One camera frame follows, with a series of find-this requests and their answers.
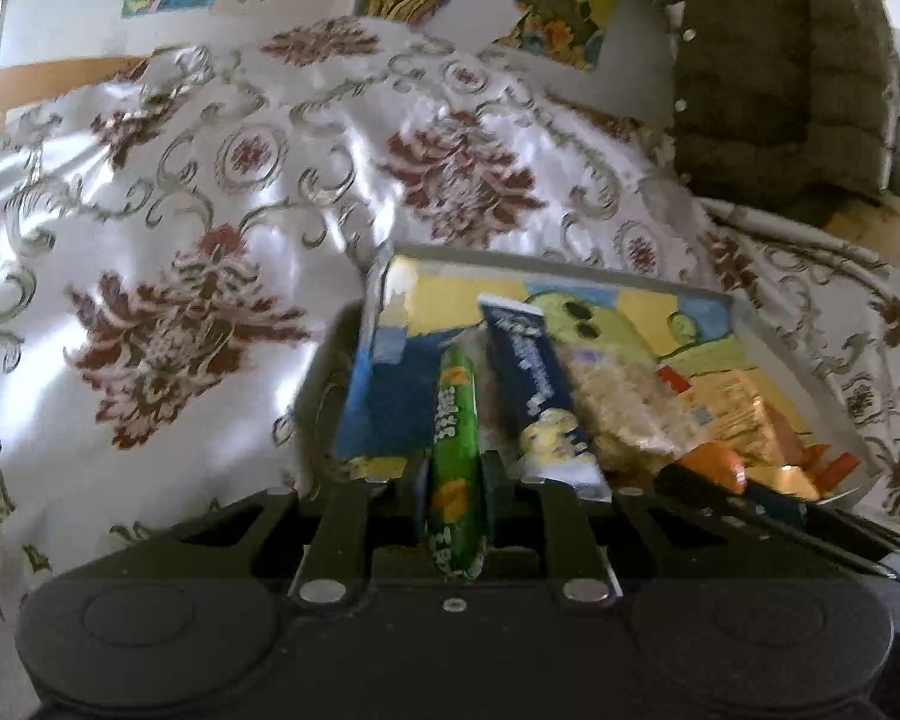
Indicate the floral printed satin blanket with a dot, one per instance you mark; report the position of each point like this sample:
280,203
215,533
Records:
195,240

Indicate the olive quilted jacket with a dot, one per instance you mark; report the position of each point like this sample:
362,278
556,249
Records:
780,75

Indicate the orange snack packet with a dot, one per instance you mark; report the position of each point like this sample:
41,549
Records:
832,465

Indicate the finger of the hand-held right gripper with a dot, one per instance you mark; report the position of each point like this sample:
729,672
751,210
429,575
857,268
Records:
776,508
690,487

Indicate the orange mandarin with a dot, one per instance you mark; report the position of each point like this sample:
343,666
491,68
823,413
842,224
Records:
716,461

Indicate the clear rice cake packet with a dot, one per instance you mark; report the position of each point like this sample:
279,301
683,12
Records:
622,405

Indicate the green sausage packet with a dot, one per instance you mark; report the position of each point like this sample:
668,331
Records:
456,450

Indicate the dark blue snack packet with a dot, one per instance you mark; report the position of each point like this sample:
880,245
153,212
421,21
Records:
529,375

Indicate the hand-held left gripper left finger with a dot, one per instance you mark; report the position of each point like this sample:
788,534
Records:
420,499

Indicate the yellow snack packet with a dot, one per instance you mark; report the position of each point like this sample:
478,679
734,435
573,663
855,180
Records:
735,409

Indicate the wooden bed frame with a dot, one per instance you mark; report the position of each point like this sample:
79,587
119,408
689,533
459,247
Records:
877,221

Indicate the wooden bed rail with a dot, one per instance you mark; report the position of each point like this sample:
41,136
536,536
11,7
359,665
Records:
45,82

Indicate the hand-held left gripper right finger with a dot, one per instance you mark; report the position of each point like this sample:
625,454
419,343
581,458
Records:
495,502

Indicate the grey tray with painted lining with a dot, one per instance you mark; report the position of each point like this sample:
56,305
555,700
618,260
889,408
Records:
435,300

